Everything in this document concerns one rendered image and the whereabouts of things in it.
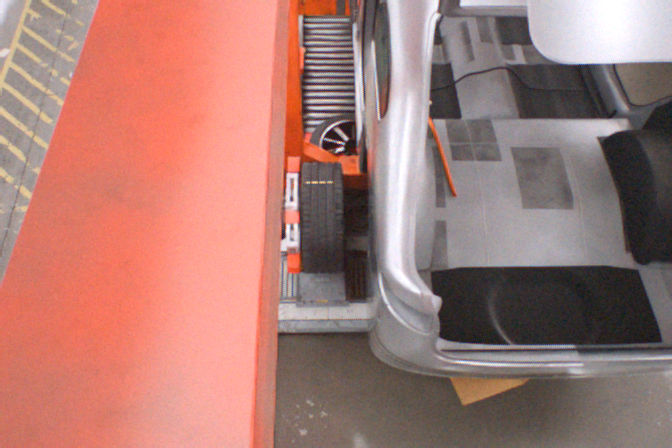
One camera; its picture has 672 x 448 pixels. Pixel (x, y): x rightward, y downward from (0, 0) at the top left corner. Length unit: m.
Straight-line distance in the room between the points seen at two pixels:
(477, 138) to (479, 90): 0.55
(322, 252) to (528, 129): 1.57
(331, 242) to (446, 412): 1.39
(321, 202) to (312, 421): 1.42
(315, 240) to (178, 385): 2.72
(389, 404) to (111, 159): 3.38
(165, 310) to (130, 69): 0.35
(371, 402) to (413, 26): 2.27
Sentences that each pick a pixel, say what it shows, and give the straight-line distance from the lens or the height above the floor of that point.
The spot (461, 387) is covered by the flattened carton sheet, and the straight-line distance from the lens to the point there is 4.05.
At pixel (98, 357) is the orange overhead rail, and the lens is 0.59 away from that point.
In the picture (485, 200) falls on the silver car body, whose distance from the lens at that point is 3.52.
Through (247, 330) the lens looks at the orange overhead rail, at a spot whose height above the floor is 3.22.
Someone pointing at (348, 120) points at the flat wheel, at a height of 0.50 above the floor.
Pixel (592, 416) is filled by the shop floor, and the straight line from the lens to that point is 4.26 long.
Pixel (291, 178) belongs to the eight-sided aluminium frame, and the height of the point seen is 1.12.
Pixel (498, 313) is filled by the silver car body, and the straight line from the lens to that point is 3.34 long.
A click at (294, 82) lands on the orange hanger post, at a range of 3.40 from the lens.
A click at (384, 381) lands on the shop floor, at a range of 4.00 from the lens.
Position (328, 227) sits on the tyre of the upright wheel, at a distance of 3.22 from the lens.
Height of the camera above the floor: 3.73
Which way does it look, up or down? 55 degrees down
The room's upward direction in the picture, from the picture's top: 2 degrees clockwise
